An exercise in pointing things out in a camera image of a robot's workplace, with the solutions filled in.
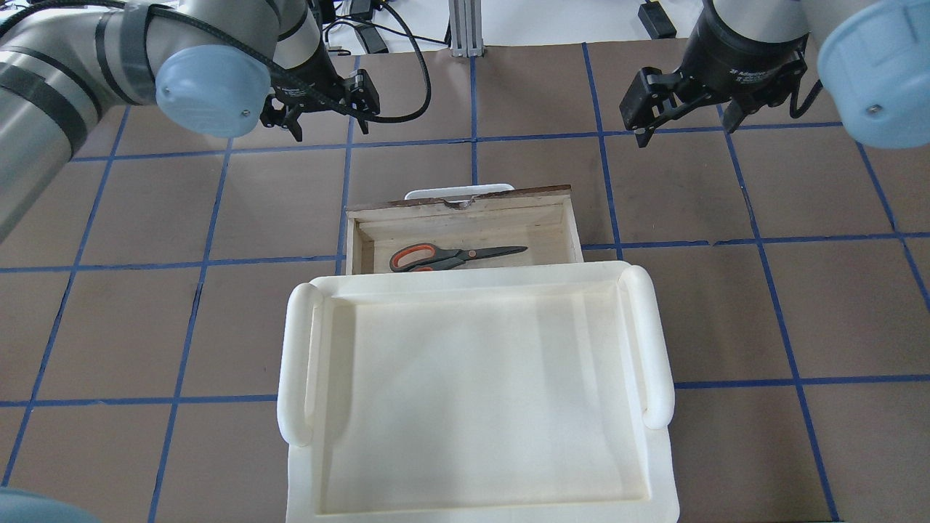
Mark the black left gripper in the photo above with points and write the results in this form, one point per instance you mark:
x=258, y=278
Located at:
x=308, y=78

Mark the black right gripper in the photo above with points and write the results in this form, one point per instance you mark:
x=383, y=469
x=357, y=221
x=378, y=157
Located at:
x=734, y=59

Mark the light wooden drawer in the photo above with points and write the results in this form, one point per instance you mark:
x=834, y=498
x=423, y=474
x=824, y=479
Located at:
x=542, y=219

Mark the orange grey scissors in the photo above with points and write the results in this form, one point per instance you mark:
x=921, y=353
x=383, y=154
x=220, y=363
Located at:
x=429, y=257

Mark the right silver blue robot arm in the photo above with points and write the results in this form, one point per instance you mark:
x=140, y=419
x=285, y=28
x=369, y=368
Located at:
x=871, y=57

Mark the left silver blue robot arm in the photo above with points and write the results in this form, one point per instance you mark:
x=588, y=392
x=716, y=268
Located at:
x=218, y=68

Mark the black power brick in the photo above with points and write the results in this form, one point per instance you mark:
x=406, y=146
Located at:
x=371, y=40

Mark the black power adapter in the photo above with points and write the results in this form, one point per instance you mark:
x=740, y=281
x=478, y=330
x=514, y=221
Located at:
x=656, y=21

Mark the cream plastic tray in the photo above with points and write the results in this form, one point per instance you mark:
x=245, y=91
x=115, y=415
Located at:
x=515, y=394

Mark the aluminium frame post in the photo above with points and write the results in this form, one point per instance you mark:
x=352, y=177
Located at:
x=465, y=28

